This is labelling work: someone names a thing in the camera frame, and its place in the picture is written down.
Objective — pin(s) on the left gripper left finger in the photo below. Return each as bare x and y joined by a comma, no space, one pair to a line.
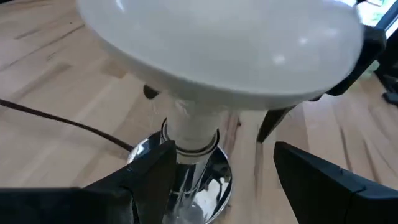
93,205

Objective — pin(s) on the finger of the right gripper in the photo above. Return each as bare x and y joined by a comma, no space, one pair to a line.
371,46
151,91

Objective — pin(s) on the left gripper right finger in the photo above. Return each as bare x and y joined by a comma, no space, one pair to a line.
326,199

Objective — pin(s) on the white lightbulb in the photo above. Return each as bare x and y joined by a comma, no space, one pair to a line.
217,46

